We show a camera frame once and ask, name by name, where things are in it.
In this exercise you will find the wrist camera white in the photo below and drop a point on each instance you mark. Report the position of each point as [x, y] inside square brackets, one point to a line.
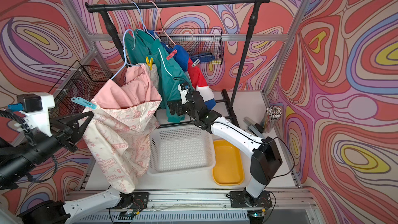
[35, 107]
[184, 89]

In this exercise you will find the light blue hanger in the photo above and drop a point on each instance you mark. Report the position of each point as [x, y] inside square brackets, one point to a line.
[124, 52]

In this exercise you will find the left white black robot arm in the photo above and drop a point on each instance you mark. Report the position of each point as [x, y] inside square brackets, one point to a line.
[18, 162]

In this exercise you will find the yellow clothespin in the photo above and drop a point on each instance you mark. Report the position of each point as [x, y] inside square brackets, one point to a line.
[149, 62]

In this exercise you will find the pink printed jacket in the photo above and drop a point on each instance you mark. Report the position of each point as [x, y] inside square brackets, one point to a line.
[118, 135]

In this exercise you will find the teal clothespin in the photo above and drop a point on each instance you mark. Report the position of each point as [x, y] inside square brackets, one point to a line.
[82, 102]

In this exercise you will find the grey stapler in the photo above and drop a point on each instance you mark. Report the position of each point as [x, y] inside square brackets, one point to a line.
[254, 127]

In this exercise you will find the yellow plastic tray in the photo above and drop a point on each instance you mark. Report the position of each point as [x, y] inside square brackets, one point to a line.
[228, 170]

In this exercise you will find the cup of coloured pencils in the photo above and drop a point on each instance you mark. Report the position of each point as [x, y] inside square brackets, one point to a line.
[272, 115]

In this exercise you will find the black wire basket wall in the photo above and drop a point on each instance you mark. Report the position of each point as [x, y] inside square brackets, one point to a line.
[197, 41]
[78, 81]

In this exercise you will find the black wire basket left wall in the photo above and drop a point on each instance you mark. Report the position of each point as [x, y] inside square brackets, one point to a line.
[78, 81]

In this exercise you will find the black wire basket back wall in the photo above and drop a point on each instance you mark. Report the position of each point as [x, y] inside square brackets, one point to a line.
[197, 41]

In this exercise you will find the black clothes rack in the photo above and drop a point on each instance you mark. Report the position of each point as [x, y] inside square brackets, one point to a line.
[103, 10]

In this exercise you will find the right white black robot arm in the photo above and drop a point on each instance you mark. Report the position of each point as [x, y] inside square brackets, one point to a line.
[264, 154]

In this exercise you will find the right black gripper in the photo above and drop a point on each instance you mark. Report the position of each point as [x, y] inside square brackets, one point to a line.
[178, 104]

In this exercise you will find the white perforated plastic basket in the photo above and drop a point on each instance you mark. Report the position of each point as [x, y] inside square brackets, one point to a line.
[181, 150]

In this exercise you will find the pink hanger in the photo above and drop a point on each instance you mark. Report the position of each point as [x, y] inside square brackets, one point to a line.
[161, 23]

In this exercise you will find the green jacket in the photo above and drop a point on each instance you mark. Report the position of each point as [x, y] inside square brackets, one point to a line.
[141, 46]

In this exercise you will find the blue red white jacket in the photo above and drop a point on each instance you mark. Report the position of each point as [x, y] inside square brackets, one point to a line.
[197, 78]

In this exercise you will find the blue brush in basket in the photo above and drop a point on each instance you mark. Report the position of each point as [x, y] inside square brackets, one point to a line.
[203, 58]

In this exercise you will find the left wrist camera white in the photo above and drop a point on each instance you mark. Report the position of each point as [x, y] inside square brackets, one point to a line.
[35, 107]

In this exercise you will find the white grey clothespin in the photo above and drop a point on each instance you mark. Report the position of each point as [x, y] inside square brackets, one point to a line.
[195, 63]

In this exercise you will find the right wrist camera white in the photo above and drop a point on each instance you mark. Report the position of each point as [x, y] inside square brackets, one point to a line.
[184, 89]

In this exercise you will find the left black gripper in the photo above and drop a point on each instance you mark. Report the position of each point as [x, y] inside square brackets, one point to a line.
[65, 134]

